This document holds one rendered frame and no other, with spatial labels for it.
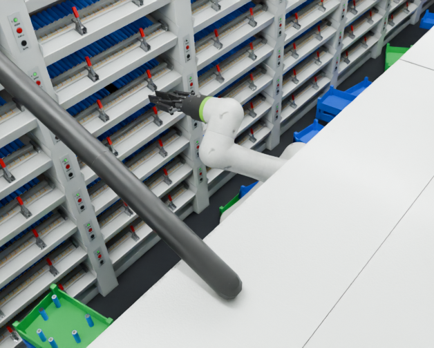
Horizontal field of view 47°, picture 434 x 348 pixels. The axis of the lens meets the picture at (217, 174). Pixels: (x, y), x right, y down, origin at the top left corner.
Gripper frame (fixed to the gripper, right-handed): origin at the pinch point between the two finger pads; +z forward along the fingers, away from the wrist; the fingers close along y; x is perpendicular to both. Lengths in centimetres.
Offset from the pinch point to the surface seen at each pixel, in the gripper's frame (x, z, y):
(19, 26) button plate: 41, 10, -35
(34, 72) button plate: 25.2, 13.0, -34.8
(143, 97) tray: -8.0, 21.5, 7.6
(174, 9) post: 21.5, 14.2, 30.3
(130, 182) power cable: 53, -107, -81
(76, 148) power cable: 56, -101, -82
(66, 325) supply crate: -58, 0, -70
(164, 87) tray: -8.8, 20.7, 18.9
